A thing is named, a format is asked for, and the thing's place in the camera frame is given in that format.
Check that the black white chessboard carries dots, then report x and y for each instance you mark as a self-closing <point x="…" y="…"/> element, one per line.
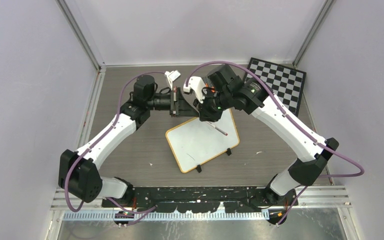
<point x="286" y="82"/>

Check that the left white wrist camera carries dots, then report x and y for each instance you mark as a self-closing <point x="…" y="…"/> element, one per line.
<point x="170" y="77"/>

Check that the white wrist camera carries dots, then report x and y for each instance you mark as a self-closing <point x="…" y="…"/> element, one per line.
<point x="195" y="84"/>
<point x="170" y="77"/>

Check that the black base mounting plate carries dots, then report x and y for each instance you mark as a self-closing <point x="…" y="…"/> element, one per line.
<point x="234" y="199"/>

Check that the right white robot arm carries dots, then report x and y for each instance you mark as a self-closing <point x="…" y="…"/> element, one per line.
<point x="223" y="89"/>

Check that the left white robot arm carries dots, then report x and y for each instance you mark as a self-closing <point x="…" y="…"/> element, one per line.
<point x="79" y="169"/>

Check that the red whiteboard marker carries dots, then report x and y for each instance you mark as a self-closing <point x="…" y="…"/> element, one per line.
<point x="217" y="129"/>

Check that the white slotted cable duct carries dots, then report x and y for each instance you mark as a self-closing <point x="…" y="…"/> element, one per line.
<point x="113" y="215"/>

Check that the yellow framed whiteboard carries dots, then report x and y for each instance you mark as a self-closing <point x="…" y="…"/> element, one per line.
<point x="194" y="142"/>

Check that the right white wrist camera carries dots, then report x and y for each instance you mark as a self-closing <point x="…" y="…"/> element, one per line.
<point x="195" y="84"/>

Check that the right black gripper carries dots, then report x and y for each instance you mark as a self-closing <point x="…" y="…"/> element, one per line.
<point x="205" y="114"/>

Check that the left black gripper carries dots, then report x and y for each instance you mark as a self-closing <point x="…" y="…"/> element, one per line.
<point x="181" y="107"/>

